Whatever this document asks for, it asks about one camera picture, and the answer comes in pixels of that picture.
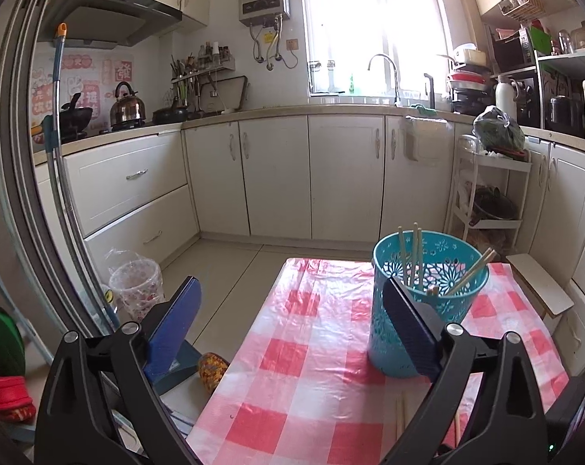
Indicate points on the white drawer cabinet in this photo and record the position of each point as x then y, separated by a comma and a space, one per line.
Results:
127, 189

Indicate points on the bag of green vegetables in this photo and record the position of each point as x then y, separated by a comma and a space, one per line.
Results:
498, 131

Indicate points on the white base cabinets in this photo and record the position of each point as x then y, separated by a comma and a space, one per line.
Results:
282, 174

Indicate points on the white base cabinet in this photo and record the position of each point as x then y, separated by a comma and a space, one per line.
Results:
559, 213

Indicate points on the white thermos bottle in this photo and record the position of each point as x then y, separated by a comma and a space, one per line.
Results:
503, 99

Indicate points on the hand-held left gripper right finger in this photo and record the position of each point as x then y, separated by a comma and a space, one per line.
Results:
413, 329

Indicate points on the blue plastic cutout basket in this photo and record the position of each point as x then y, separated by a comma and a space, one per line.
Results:
382, 339

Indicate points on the wall utensil rack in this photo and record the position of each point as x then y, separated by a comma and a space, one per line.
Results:
195, 70

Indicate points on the dark steel pot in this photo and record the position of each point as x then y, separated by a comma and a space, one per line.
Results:
559, 109

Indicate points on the patterned slipper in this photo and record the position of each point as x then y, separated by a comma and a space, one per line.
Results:
212, 370

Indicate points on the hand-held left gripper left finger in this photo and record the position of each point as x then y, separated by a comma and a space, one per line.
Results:
176, 324

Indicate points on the wooden chopstick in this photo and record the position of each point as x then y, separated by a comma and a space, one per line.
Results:
482, 267
470, 271
403, 416

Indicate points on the pink cartoon wall sticker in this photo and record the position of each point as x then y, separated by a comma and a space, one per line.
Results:
103, 77

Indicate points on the black wok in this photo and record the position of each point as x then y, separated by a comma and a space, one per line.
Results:
74, 118

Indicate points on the floral trash bin with bag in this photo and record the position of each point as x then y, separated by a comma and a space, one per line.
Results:
137, 283

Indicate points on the green dish cloth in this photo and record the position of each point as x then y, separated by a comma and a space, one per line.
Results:
424, 109

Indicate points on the red white checked tablecloth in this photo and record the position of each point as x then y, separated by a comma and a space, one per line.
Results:
297, 348

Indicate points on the metal mop pole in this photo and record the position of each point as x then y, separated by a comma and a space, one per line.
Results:
56, 97

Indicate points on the kitchen window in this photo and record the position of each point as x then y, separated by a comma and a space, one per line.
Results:
374, 24

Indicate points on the black water tap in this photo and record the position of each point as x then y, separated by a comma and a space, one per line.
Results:
429, 89

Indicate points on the black frying pan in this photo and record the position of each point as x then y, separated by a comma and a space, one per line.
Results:
171, 114

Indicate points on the dark teal stool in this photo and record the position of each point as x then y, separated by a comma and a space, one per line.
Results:
176, 373

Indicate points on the chrome sink faucet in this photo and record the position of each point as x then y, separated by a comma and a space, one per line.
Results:
395, 70

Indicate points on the cardboard piece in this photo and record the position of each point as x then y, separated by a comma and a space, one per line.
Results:
539, 281

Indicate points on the stack of pots and bowls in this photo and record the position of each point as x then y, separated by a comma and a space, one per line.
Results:
469, 87

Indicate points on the black microwave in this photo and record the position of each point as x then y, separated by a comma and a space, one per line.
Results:
513, 48

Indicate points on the black countertop oven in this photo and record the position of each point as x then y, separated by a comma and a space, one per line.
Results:
527, 97

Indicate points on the hanging clear plastic bag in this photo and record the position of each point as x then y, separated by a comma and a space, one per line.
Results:
420, 140

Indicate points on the dark rimmed tray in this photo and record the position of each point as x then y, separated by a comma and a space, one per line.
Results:
231, 93

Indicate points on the green bottle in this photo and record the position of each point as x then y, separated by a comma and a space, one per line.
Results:
351, 85

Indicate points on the dark pan in trolley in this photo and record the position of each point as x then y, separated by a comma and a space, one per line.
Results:
493, 203

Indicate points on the grey range hood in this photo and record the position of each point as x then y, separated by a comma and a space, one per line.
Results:
103, 14

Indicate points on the grey sliding door frame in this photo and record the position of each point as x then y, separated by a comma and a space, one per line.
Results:
26, 155

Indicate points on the white trolley rack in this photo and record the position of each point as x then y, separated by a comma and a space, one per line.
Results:
491, 162

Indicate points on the steel whistling kettle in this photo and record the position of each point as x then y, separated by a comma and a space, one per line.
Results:
126, 106

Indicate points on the red cloth object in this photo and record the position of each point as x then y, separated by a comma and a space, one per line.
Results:
9, 395

